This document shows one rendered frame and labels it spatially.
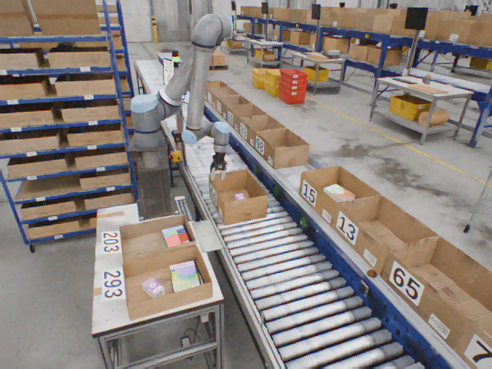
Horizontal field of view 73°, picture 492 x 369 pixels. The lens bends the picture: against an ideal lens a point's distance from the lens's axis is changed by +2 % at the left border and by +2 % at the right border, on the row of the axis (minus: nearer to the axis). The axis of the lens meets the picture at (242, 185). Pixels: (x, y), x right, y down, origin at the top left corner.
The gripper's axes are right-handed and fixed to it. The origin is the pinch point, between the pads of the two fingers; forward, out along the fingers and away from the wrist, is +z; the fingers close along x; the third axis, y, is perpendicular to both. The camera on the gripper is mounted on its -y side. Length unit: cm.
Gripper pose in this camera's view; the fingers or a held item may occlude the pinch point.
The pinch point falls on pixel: (217, 177)
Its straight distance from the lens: 214.5
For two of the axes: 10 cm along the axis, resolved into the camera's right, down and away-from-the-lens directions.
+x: 9.3, -0.6, 3.6
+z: -1.1, 8.8, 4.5
